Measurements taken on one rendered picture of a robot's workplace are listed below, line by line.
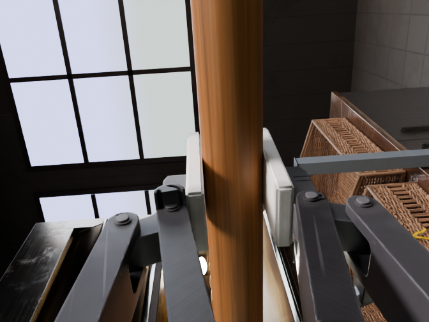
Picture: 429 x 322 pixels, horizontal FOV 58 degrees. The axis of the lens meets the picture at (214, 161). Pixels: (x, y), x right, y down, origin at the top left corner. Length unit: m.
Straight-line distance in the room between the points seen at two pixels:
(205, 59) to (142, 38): 2.94
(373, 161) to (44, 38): 2.63
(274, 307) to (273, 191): 1.35
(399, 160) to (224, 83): 1.09
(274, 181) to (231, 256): 0.06
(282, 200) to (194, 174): 0.04
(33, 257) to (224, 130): 1.82
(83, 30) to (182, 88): 0.84
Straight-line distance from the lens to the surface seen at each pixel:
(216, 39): 0.16
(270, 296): 1.55
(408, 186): 1.29
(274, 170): 0.17
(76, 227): 2.07
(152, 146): 3.27
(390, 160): 1.22
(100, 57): 3.17
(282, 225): 0.17
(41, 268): 1.88
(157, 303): 1.35
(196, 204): 0.16
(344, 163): 1.17
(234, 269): 0.21
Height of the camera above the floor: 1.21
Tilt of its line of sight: 1 degrees down
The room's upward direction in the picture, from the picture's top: 94 degrees counter-clockwise
